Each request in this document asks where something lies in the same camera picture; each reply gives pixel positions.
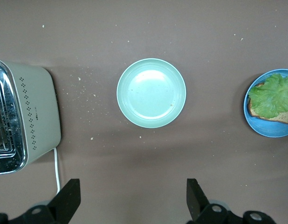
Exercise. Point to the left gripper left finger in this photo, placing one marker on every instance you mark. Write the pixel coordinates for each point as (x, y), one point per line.
(67, 203)

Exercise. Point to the green lettuce leaf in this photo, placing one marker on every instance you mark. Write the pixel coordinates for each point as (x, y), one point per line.
(274, 98)

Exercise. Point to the blue round plate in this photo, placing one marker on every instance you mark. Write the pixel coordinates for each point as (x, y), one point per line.
(269, 129)

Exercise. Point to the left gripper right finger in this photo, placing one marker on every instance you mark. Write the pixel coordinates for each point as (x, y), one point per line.
(197, 205)

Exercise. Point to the beige chrome toaster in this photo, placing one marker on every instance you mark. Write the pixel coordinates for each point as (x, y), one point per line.
(39, 105)

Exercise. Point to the mint green round plate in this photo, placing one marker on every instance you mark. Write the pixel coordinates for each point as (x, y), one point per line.
(151, 93)

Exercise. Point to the brown bread slice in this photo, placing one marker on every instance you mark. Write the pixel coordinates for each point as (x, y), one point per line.
(283, 117)

